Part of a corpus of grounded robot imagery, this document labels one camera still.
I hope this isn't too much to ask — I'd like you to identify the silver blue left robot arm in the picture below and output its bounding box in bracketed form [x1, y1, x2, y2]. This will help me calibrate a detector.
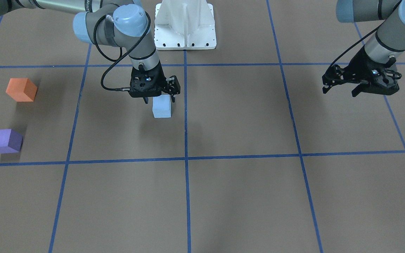
[322, 0, 405, 97]

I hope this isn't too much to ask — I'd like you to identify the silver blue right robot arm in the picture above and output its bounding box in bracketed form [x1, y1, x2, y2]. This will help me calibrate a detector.
[0, 0, 180, 103]

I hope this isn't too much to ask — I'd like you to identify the purple foam block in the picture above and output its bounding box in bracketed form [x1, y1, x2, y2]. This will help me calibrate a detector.
[0, 129, 23, 154]

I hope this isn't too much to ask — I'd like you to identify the light blue foam block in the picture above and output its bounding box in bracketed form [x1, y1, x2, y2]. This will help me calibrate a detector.
[152, 95, 172, 118]

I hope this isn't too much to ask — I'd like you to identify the orange foam block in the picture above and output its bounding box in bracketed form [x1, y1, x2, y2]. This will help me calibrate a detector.
[5, 78, 38, 102]

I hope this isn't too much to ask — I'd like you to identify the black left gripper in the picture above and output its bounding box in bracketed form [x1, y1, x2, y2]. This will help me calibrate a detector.
[323, 46, 400, 97]

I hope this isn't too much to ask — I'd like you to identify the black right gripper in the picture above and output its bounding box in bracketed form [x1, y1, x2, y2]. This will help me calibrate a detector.
[129, 65, 176, 104]

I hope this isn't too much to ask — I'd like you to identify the white pedestal column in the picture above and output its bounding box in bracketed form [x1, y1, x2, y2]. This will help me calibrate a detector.
[154, 0, 217, 50]

